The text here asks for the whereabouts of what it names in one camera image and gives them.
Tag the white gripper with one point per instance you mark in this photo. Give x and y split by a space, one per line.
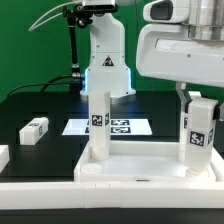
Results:
165 51

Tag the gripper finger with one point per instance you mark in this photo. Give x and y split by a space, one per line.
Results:
219 112

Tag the white desk top tray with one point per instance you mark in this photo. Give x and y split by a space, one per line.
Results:
133 161

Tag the white marker tag plate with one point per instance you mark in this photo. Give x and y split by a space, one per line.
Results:
117 127

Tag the white left obstacle bar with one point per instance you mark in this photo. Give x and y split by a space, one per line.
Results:
4 156

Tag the white obstacle bar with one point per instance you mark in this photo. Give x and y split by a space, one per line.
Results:
64 195
4 156

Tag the white front obstacle bar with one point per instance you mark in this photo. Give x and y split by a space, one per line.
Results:
64 195

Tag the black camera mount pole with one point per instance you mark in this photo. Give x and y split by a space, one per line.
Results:
76 17

